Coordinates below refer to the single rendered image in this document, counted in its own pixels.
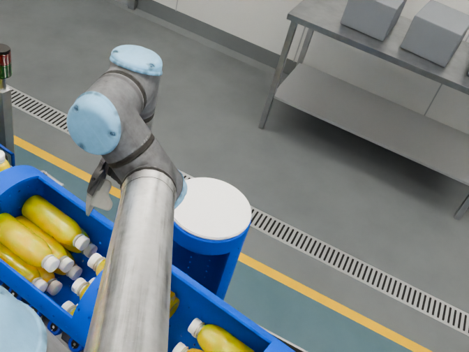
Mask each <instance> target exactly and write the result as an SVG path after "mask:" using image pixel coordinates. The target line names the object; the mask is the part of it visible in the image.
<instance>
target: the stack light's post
mask: <svg viewBox="0 0 469 352"><path fill-rule="evenodd" d="M0 144H1V145H3V146H4V147H5V148H7V149H9V150H10V151H11V152H12V153H15V148H14V135H13V111H12V98H11V89H9V88H7V87H6V90H5V91H1V90H0Z"/></svg>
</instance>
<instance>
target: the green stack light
mask: <svg viewBox="0 0 469 352"><path fill-rule="evenodd" d="M11 75H12V62H11V63H10V64H9V65H7V66H0V79H6V78H9V77H10V76H11Z"/></svg>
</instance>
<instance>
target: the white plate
mask: <svg viewBox="0 0 469 352"><path fill-rule="evenodd" d="M185 181H186V183H187V187H188V190H187V194H186V195H185V197H184V200H183V201H182V202H181V204H180V205H179V206H178V207H177V208H176V209H174V222H175V223H176V224H177V225H178V226H179V227H180V228H182V229H183V230H185V231H186V232H188V233H190V234H191V235H194V236H196V237H200V238H203V239H207V240H226V239H230V238H233V237H236V236H238V235H239V234H241V233H243V232H244V231H245V230H246V228H247V227H248V225H249V223H250V221H251V206H250V204H249V202H248V201H247V199H246V197H245V196H244V195H243V194H242V193H241V192H240V191H239V190H238V189H236V188H235V187H233V186H232V185H230V184H228V183H226V182H223V181H221V180H218V179H213V178H208V177H197V178H192V179H188V180H185Z"/></svg>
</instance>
